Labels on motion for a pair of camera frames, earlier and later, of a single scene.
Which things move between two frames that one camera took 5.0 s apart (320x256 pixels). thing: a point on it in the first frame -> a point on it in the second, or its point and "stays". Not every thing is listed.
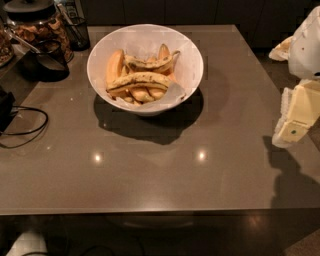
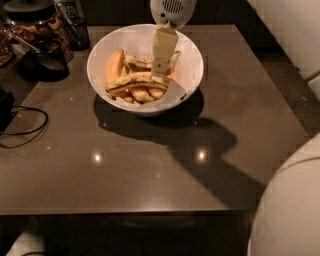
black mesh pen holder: x=78 y=33 stays
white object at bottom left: x=28 y=242 stays
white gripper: x=306 y=50 -> x=172 y=12
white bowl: x=144 y=40 stays
